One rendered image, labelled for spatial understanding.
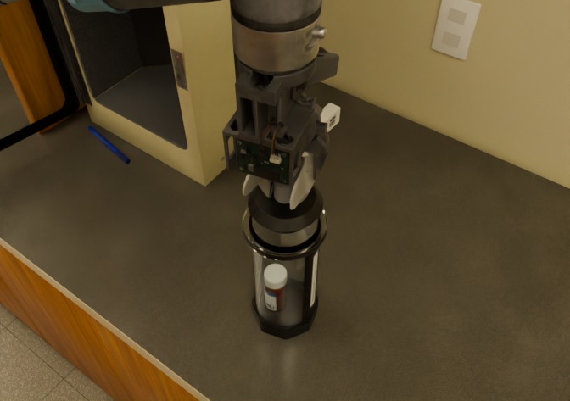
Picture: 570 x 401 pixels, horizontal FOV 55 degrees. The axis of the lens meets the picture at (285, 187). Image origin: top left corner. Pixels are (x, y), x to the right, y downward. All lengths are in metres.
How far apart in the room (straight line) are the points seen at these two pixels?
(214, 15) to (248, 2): 0.45
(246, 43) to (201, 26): 0.41
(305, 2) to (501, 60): 0.69
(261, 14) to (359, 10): 0.75
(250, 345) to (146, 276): 0.21
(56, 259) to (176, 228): 0.21
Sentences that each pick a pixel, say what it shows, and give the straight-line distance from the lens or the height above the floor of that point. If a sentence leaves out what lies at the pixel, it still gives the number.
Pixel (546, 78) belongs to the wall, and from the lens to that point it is 1.08.
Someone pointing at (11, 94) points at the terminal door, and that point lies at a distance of 1.11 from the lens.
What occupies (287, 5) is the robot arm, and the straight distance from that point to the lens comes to 0.43.
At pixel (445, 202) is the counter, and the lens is 1.05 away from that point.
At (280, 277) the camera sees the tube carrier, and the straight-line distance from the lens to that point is 0.72.
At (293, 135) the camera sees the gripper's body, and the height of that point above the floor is 1.37.
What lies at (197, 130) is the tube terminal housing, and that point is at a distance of 0.95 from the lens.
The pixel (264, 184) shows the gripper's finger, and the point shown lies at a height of 1.24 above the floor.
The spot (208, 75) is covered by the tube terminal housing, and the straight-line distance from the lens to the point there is 0.92.
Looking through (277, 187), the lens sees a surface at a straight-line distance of 0.63.
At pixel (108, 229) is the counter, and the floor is 0.94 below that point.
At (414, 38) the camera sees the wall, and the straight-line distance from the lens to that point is 1.14.
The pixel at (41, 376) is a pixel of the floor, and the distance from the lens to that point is 2.01.
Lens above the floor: 1.71
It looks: 48 degrees down
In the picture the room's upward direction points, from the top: straight up
